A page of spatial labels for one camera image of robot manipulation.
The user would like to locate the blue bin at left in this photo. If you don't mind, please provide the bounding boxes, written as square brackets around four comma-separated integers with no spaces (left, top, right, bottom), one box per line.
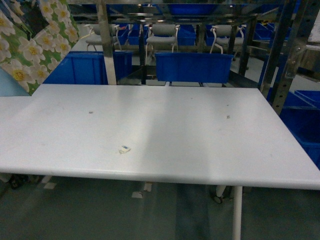
[44,51,133,85]

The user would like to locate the small paper scrap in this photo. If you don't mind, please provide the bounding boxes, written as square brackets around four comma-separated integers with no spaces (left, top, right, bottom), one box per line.
[118,145,131,154]

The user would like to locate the flower gift bag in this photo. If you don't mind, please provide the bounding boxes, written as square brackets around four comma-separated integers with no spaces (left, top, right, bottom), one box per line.
[0,0,80,96]

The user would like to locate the blue bin behind table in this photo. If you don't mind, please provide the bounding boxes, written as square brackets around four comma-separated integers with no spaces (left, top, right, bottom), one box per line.
[155,52,233,84]

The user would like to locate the steel rack post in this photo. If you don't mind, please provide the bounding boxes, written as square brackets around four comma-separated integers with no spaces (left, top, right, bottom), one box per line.
[96,0,117,85]

